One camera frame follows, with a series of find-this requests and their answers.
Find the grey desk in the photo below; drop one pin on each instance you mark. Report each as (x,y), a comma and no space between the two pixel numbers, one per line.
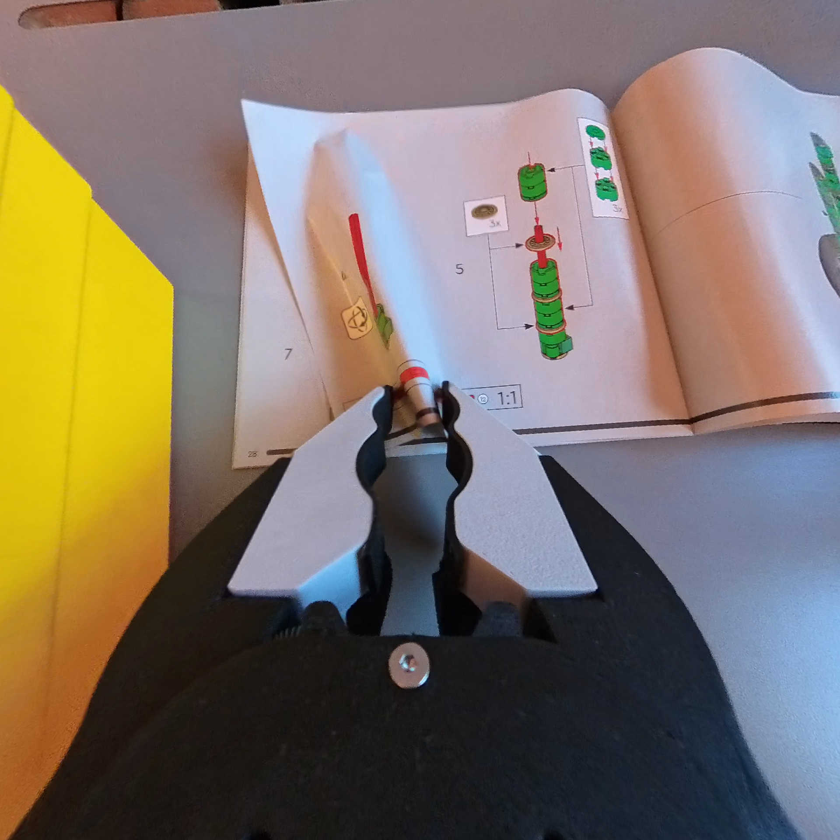
(722,525)

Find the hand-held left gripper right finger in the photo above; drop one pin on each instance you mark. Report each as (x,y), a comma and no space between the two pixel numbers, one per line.
(525,525)

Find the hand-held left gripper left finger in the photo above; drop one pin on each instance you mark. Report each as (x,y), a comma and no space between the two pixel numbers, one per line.
(308,525)

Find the yellow plastic bin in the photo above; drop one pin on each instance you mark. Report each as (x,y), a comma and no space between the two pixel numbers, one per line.
(79,394)

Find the building instruction booklet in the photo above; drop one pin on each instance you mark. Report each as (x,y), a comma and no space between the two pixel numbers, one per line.
(426,164)

